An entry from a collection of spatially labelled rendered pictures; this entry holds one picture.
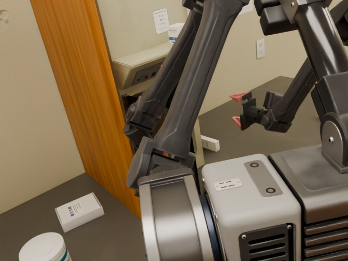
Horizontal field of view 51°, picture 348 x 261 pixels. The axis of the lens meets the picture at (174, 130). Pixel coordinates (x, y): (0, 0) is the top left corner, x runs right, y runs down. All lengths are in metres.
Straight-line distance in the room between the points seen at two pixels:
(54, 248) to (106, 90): 0.49
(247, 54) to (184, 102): 1.66
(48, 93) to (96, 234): 0.63
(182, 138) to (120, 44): 0.64
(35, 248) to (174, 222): 0.76
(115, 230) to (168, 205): 0.88
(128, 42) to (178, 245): 0.88
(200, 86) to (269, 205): 0.29
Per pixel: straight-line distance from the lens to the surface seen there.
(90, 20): 1.08
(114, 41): 1.22
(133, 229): 1.35
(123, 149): 1.21
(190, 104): 0.65
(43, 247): 1.18
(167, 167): 0.61
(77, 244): 1.37
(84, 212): 1.43
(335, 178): 0.49
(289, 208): 0.44
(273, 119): 1.23
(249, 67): 2.32
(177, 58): 0.83
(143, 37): 1.27
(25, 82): 1.58
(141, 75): 1.20
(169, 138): 0.65
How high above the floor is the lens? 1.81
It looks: 27 degrees down
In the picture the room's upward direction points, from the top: 10 degrees counter-clockwise
